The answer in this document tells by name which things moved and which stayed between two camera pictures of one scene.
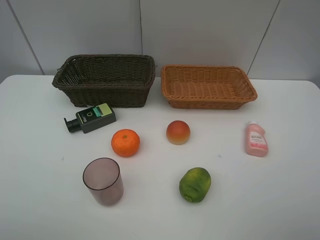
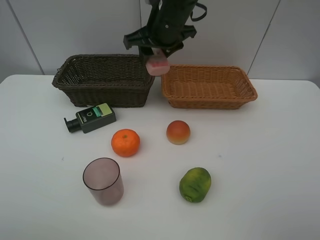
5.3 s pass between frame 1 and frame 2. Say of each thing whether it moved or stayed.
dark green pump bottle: stayed
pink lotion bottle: moved
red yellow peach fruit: stayed
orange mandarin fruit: stayed
